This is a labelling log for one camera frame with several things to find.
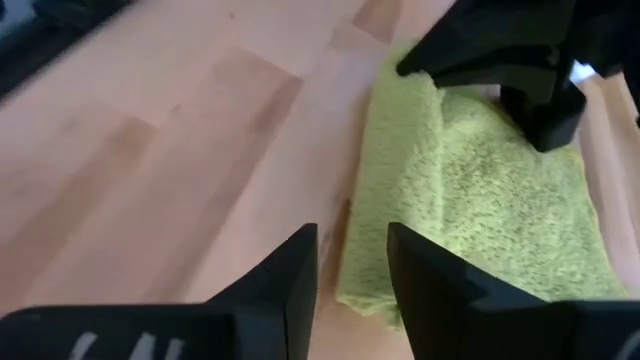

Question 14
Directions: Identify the green microfiber towel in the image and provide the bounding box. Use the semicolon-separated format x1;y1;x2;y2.
335;42;629;331

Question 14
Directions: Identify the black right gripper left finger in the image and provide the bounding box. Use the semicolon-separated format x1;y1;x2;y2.
205;222;320;360

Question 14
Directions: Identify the black aluminium table frame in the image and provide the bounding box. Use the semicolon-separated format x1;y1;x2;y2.
0;0;134;99

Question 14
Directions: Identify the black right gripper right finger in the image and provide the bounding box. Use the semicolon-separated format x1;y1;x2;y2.
386;221;576;360

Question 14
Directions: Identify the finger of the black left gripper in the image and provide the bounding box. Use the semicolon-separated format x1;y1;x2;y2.
499;62;588;154
395;0;576;90

